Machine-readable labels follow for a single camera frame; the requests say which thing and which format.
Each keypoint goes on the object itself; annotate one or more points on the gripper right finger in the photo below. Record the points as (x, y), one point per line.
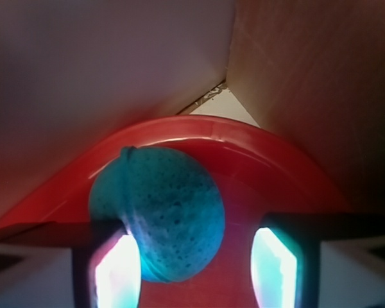
(285, 261)

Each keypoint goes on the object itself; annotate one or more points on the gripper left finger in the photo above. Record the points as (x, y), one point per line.
(106, 265)

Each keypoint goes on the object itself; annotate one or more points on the blue crocheted ball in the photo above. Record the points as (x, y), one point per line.
(169, 203)

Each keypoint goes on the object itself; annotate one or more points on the red plastic tray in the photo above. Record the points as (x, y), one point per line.
(256, 173)

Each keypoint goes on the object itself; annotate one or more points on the wooden board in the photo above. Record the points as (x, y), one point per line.
(313, 72)

